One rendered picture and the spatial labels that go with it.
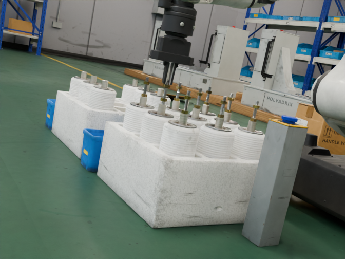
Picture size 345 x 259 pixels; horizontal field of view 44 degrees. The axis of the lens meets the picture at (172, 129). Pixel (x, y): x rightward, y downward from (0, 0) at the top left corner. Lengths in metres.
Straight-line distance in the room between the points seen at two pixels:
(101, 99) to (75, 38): 6.07
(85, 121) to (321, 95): 0.78
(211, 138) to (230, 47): 3.51
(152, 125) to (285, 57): 3.00
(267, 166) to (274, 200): 0.09
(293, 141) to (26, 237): 0.64
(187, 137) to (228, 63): 3.57
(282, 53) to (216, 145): 2.97
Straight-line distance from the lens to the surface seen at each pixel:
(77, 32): 7.61
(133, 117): 1.27
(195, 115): 1.26
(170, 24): 1.16
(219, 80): 4.58
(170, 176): 1.04
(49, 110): 1.95
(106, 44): 7.79
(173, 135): 1.07
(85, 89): 1.67
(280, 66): 4.04
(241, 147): 1.22
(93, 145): 1.40
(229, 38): 4.59
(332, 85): 1.30
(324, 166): 1.41
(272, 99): 3.81
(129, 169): 1.19
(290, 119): 1.08
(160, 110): 1.20
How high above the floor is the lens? 0.43
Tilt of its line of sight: 10 degrees down
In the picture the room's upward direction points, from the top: 11 degrees clockwise
